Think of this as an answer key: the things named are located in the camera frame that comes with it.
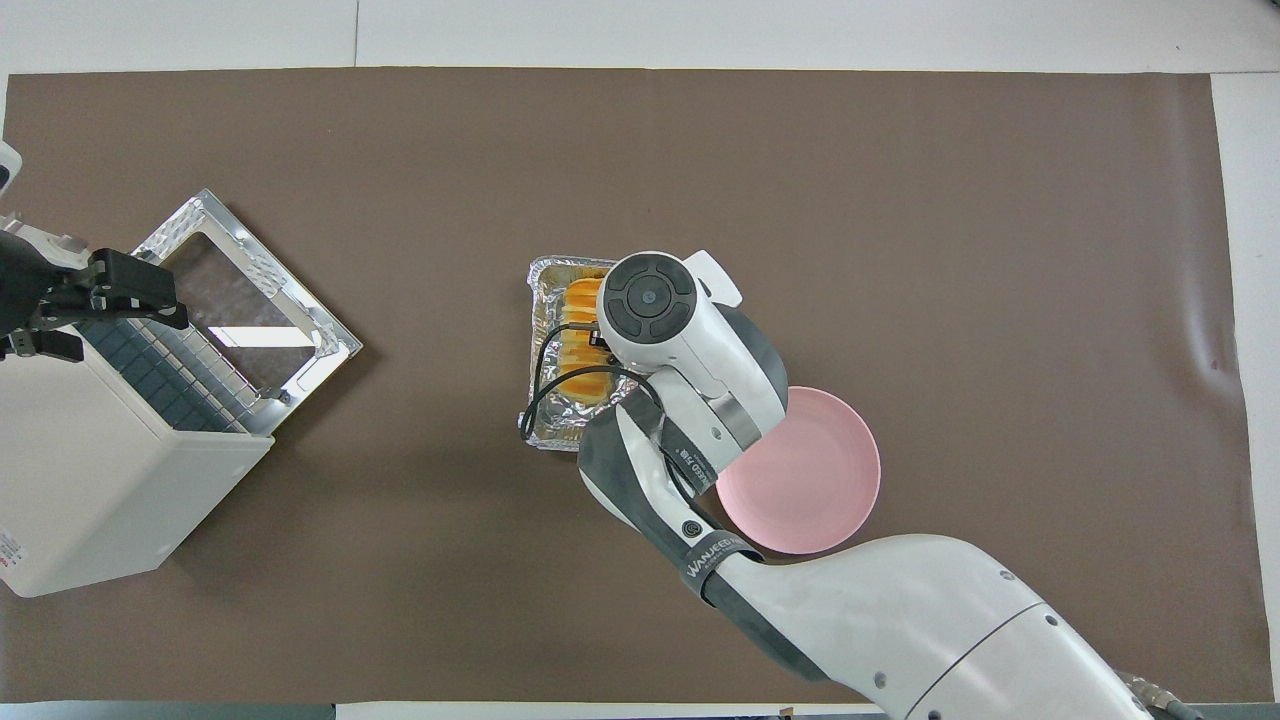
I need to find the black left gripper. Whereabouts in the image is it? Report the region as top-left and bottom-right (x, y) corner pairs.
(5, 248), (190, 363)

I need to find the sliced golden bread loaf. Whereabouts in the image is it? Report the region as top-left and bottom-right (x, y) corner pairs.
(556, 277), (613, 408)

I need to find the aluminium foil tray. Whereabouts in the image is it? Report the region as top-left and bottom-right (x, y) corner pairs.
(519, 255), (641, 452)

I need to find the glass oven door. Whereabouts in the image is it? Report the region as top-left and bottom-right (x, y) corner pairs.
(137, 188), (364, 437)

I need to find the white toaster oven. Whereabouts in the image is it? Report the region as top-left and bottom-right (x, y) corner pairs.
(0, 213), (276, 599)

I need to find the pink round plate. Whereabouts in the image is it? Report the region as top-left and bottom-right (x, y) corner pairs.
(716, 387), (882, 556)

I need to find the brown table mat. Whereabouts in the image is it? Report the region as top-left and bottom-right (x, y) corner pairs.
(0, 67), (1276, 704)

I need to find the metal oven wire rack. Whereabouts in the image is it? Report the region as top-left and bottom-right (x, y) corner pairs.
(85, 252), (276, 437)

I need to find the black velcro cable strap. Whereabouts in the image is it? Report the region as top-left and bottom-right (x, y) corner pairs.
(655, 425), (726, 496)
(680, 528), (763, 591)

